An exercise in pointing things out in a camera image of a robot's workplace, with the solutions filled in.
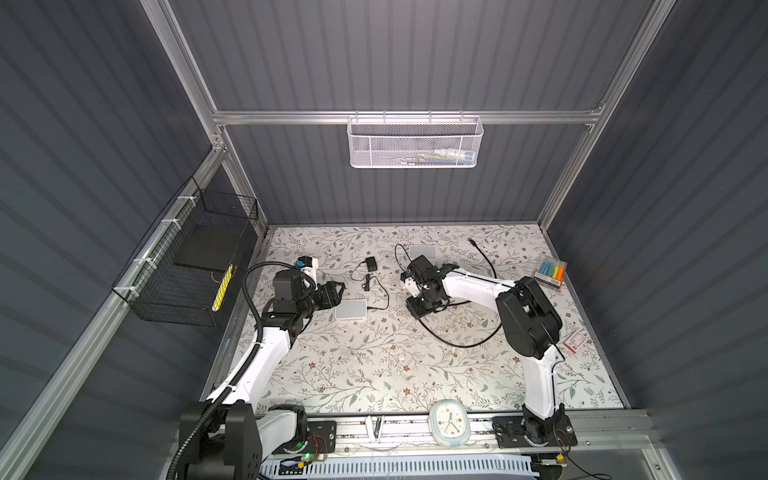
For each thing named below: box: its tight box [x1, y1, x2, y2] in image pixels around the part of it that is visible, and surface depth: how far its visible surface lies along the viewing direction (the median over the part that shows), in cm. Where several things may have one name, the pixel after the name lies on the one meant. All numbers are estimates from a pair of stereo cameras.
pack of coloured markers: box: [534, 258, 568, 289], surface depth 107 cm
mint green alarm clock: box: [428, 399, 472, 448], surface depth 75 cm
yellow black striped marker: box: [211, 264, 234, 312], surface depth 71 cm
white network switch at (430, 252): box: [409, 245, 438, 260], surface depth 114 cm
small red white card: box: [563, 330, 588, 354], surface depth 91 cm
